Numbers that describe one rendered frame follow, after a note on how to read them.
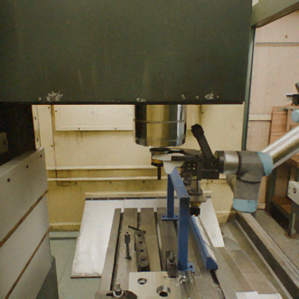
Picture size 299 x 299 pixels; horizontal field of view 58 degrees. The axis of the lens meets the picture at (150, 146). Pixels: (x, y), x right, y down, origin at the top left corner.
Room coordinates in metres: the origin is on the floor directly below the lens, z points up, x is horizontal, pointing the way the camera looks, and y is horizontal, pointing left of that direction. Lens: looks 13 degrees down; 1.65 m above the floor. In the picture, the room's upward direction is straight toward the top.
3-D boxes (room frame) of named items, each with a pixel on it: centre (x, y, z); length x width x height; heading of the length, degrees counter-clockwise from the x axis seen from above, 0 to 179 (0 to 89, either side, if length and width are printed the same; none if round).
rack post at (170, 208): (1.42, -0.11, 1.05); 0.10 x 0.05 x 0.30; 92
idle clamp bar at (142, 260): (1.05, 0.04, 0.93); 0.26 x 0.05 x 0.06; 7
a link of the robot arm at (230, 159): (0.81, -0.23, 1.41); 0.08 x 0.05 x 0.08; 3
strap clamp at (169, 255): (0.89, -0.08, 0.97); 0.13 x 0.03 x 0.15; 2
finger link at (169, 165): (0.76, -0.05, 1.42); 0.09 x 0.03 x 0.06; 106
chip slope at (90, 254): (1.44, 0.00, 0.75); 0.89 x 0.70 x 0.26; 92
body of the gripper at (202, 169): (0.80, -0.15, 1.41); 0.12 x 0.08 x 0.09; 93
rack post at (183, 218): (0.98, -0.13, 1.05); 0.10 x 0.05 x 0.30; 92
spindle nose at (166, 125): (0.79, -0.03, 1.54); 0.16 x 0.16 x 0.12
